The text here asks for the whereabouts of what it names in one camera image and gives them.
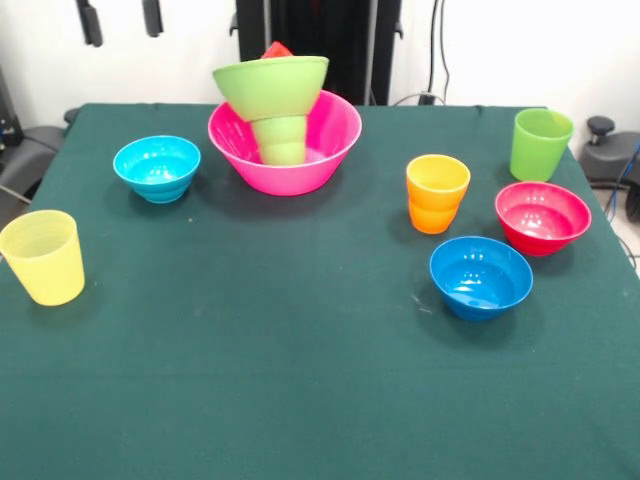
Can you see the orange cup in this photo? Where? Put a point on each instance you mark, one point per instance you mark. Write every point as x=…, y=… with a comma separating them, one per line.
x=435, y=210

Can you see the yellow cup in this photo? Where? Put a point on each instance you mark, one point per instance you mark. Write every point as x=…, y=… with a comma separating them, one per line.
x=47, y=270

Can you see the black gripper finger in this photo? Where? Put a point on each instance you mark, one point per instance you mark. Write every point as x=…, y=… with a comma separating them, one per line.
x=91, y=25
x=152, y=20

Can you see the tall green cup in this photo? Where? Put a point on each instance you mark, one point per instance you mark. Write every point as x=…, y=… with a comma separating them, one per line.
x=537, y=155

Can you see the red cup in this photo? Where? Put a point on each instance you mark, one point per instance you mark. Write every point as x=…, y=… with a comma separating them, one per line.
x=277, y=51

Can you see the dark green tablecloth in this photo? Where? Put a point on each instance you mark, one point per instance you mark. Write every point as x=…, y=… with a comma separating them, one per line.
x=310, y=350

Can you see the small magenta bowl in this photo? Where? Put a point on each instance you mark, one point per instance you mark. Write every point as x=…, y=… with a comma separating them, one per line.
x=540, y=235

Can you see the small cyan bowl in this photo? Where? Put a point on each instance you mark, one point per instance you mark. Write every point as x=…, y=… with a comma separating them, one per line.
x=157, y=170

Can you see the rounded green cup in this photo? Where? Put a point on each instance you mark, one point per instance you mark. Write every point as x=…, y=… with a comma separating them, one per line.
x=280, y=142

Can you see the grey chair base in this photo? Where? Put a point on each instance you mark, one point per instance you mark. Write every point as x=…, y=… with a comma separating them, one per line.
x=30, y=155
x=610, y=160

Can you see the large green bowl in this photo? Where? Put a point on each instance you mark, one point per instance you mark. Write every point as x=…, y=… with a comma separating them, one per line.
x=272, y=87

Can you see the large pink bowl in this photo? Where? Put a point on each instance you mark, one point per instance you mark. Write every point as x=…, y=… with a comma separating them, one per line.
x=290, y=177

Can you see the small blue bowl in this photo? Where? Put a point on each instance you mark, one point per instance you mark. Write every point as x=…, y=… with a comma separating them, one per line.
x=480, y=295

